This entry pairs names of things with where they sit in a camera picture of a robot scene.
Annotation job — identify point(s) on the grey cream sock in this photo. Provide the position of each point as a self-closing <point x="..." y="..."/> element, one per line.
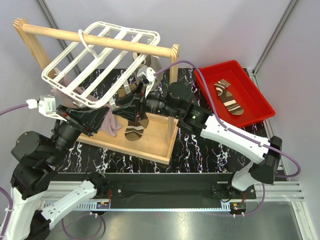
<point x="150" y="62"/>

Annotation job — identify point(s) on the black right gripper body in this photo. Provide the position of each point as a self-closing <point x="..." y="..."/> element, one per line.
<point x="156" y="104"/>

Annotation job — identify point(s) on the red plastic bin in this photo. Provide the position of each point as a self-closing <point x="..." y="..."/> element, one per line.
<point x="246" y="93"/>

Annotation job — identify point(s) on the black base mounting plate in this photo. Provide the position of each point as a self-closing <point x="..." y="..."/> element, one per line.
<point x="173" y="192"/>

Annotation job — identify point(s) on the wooden clothes rack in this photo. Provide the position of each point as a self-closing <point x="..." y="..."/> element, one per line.
<point x="88" y="56"/>

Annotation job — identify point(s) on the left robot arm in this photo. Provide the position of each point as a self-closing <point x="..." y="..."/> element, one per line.
<point x="38" y="157"/>

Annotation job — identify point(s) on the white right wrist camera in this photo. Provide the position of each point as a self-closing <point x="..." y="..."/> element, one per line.
<point x="146" y="75"/>

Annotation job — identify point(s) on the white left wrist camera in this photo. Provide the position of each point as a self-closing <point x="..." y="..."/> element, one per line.
<point x="46" y="105"/>

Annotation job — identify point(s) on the brown striped sock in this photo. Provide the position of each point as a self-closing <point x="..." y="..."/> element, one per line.
<point x="227" y="98"/>
<point x="134" y="130"/>

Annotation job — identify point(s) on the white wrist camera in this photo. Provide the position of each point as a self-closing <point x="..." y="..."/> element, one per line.
<point x="146" y="75"/>
<point x="46" y="105"/>

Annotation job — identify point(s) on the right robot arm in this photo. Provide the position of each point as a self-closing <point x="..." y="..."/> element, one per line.
<point x="179" y="104"/>

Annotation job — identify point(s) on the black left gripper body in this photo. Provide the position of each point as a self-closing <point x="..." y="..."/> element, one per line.
<point x="69" y="131"/>

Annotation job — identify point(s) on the mauve hanging cloth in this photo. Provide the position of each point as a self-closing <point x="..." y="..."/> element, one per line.
<point x="110" y="125"/>

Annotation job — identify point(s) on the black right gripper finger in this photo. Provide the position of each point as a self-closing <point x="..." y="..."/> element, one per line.
<point x="127" y="112"/>
<point x="125" y="99"/>

